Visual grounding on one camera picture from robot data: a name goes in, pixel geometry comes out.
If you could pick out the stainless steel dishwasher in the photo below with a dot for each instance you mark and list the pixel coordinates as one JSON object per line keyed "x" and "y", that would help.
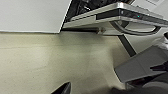
{"x": 110, "y": 8}

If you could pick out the white base cabinet door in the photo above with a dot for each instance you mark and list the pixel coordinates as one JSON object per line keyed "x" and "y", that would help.
{"x": 30, "y": 15}

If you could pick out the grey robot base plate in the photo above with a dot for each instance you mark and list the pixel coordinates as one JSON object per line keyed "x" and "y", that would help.
{"x": 140, "y": 65}

